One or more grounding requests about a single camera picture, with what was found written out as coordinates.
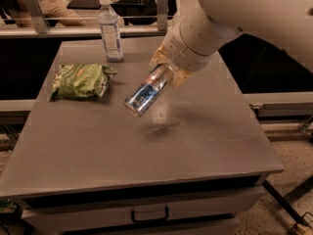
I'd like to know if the left metal railing post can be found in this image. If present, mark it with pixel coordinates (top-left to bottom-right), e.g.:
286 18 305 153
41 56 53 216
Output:
23 0 50 33

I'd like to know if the person in beige trousers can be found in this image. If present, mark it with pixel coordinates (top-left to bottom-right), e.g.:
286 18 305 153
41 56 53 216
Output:
0 0 86 27

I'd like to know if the green chip bag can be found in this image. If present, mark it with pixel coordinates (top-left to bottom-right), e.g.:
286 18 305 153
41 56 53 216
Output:
51 64 117 99

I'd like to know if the dark background table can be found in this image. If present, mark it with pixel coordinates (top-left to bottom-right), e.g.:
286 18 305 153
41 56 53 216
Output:
67 0 177 25

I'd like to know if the silver blue redbull can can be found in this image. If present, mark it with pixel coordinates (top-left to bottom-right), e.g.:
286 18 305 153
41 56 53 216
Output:
124 63 174 118

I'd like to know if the grey drawer cabinet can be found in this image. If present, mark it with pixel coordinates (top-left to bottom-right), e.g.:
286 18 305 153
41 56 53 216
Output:
0 37 283 235

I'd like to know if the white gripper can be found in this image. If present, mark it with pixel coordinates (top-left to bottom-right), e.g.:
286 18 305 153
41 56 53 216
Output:
149 5 242 88

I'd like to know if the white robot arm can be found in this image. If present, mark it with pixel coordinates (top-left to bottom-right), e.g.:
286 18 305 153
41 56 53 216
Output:
151 0 313 87

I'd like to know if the black drawer handle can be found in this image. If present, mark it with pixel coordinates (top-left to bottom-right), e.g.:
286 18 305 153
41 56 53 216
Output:
130 207 169 224

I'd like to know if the clear plastic water bottle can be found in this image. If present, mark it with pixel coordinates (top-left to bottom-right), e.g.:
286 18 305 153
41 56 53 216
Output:
98 0 123 62

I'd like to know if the middle metal railing post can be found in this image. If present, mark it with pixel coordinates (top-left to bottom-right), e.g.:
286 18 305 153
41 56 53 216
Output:
156 0 168 31

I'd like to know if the metal railing post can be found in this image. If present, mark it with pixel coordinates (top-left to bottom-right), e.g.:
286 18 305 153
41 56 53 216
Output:
156 0 168 31
23 0 50 33

